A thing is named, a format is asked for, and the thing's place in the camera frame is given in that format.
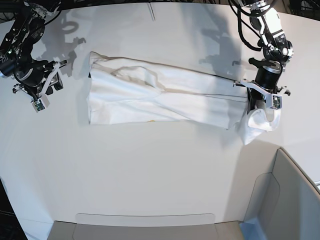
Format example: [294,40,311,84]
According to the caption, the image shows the white printed t-shirt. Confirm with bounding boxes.
[87,52,281,145]

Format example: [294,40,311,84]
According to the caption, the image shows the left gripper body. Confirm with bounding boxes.
[248,58,283,94]

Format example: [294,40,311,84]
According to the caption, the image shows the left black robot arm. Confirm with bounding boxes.
[228,0,294,112]

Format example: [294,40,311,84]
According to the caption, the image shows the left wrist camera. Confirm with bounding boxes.
[265,93,282,110]

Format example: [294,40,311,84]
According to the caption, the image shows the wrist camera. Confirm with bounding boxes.
[31,94,50,113]
[265,93,282,110]

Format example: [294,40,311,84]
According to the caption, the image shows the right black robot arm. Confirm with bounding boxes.
[0,0,68,105]

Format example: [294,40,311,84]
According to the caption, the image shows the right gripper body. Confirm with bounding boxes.
[12,60,68,101]

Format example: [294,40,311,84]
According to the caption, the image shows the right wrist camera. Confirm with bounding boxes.
[31,94,50,113]

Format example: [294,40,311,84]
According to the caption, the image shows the grey plastic bin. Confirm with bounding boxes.
[48,148,320,240]

